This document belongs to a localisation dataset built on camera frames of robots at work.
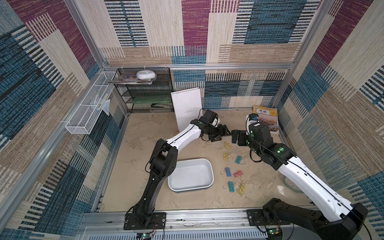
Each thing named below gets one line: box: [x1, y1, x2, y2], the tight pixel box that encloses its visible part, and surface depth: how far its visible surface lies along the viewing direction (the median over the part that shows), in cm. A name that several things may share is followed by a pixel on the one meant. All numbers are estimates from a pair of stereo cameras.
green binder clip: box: [228, 181, 235, 193], surface depth 85 cm
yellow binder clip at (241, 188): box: [237, 182, 245, 194], surface depth 83 cm
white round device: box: [136, 70, 156, 80], surface depth 91 cm
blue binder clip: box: [220, 166, 232, 177], surface depth 90 cm
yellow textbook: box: [252, 105, 280, 135], surface depth 117 cm
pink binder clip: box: [232, 169, 244, 178], surface depth 89 cm
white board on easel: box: [170, 87, 203, 133], surface depth 93 cm
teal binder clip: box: [234, 155, 243, 165], surface depth 94 cm
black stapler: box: [150, 103, 171, 108], surface depth 113 cm
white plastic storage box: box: [167, 158, 215, 192], surface depth 87 cm
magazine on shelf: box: [108, 74, 157, 85], surface depth 83 cm
